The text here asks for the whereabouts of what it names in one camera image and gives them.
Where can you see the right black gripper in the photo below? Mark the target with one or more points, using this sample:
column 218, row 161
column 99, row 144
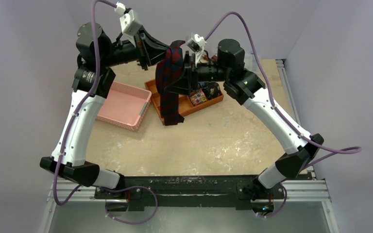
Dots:
column 190, row 73

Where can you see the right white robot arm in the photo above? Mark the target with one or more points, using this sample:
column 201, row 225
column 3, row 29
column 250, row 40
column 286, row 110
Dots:
column 244, row 86

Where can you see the orange compartment tray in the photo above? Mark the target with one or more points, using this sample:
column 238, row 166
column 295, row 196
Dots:
column 186, row 106

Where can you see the brown small tool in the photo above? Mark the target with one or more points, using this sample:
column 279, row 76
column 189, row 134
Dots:
column 206, row 59

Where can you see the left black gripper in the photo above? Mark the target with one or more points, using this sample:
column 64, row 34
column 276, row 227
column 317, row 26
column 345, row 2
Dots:
column 148, row 49

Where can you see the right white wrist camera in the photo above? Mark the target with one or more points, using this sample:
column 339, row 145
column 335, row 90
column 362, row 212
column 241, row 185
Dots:
column 196, row 43

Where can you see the red navy striped tie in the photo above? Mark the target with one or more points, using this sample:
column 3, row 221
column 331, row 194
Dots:
column 167, row 72

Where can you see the pink plastic basket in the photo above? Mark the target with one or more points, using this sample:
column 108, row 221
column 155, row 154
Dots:
column 125, row 106

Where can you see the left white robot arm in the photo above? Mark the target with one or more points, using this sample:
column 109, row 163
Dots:
column 92, row 82

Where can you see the black gold rolled tie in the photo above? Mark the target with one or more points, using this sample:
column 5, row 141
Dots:
column 212, row 90

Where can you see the colourful dotted rolled tie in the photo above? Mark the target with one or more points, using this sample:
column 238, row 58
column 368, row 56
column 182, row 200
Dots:
column 198, row 98

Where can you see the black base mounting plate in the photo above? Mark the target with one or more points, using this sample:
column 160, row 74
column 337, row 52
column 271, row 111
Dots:
column 232, row 191

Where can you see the clear plastic organizer box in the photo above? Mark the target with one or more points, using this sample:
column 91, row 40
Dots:
column 255, row 66

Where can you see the aluminium frame rail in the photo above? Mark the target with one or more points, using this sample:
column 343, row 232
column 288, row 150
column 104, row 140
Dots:
column 304, row 188

